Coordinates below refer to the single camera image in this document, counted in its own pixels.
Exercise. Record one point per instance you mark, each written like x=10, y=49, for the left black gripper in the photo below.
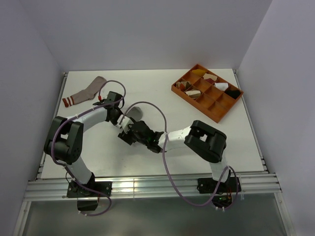
x=114, y=122

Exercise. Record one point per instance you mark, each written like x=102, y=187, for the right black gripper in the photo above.
x=127, y=136

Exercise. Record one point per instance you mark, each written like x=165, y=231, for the grey sock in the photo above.
x=135, y=113

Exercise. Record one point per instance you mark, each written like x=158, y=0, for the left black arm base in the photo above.
x=88, y=198

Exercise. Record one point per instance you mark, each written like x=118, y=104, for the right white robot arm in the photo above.
x=204, y=140

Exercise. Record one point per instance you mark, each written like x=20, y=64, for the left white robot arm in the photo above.
x=65, y=137

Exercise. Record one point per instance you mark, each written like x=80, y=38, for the beige sock with red stripes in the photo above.
x=86, y=94

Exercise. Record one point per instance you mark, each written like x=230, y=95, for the brown patterned rolled sock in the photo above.
x=183, y=85

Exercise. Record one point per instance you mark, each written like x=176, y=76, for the beige brown rolled sock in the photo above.
x=193, y=93

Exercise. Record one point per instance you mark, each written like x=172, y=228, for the orange compartment tray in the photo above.
x=212, y=102

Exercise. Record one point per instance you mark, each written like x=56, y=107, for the yellow rolled sock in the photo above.
x=199, y=72

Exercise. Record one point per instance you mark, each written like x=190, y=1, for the red beige rolled sock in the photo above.
x=210, y=78

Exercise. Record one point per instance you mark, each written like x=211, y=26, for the white rolled sock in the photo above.
x=221, y=86

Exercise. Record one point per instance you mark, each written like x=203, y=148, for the black rolled sock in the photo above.
x=233, y=93

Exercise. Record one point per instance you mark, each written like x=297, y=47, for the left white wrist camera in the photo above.
x=102, y=96

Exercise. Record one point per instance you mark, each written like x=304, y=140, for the aluminium frame rail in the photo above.
x=149, y=187

